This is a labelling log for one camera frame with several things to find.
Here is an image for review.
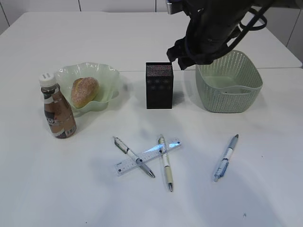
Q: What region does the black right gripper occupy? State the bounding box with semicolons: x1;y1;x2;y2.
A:
166;0;251;70

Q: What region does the sugared bread loaf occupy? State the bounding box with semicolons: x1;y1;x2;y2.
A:
71;77;99;108

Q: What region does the cream white click pen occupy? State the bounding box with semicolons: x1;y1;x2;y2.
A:
158;135;173;192

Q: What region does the brown plastic drink bottle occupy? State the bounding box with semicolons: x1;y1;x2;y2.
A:
39;73;77;139

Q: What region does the black mesh pen holder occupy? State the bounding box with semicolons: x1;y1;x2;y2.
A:
146;62;174;109

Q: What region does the green plastic woven basket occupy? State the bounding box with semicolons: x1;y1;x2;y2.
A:
196;50;263;114

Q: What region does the green wavy glass plate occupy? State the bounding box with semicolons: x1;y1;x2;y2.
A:
54;62;120;114

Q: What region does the white grey click pen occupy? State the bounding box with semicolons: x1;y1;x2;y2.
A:
113;136;155;178

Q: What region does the light blue click pen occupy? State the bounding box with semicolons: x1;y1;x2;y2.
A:
214;134;239;182

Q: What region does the clear plastic ruler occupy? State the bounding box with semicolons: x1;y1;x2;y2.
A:
114;137;182;176

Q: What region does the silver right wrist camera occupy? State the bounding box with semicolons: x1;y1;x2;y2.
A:
165;0;186;15

